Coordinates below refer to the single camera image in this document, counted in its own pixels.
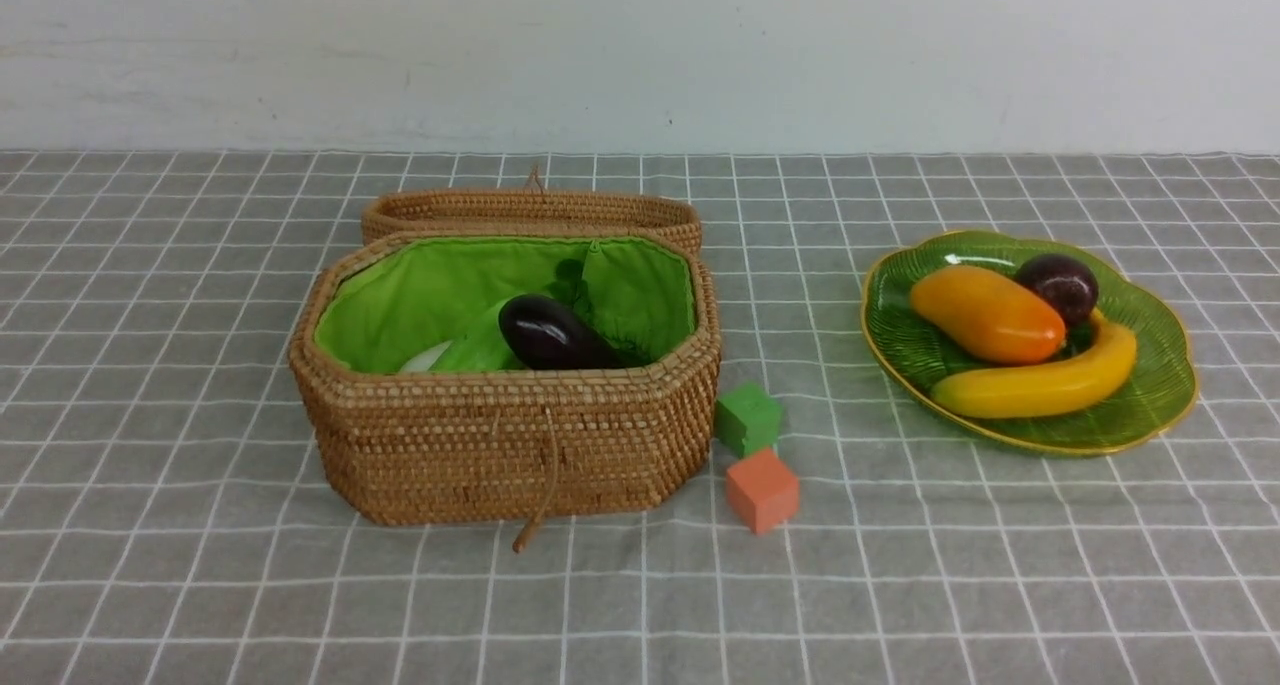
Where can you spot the orange yellow mango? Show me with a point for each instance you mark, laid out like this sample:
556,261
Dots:
990,316

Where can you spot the green glass leaf plate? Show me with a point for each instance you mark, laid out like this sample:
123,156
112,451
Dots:
1160,392

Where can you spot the woven wicker basket green lining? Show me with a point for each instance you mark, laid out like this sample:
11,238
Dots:
412,448

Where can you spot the yellow banana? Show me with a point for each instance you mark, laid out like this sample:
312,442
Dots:
1047,389

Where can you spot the grey checked tablecloth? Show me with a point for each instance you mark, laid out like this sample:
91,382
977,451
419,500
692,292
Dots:
166,520

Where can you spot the white radish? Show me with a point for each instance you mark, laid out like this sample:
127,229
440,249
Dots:
424,360

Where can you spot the green foam cube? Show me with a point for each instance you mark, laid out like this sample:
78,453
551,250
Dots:
748,419

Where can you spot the light green cucumber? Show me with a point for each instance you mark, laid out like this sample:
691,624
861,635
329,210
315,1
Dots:
479,347

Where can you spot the dark purple eggplant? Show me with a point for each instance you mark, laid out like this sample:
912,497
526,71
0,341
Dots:
543,334

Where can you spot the orange foam cube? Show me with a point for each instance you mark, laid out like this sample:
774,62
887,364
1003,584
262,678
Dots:
762,491

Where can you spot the woven wicker basket lid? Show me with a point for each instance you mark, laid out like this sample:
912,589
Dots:
534,204

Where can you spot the dark purple round fruit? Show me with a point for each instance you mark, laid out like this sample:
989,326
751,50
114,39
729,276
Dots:
1062,281

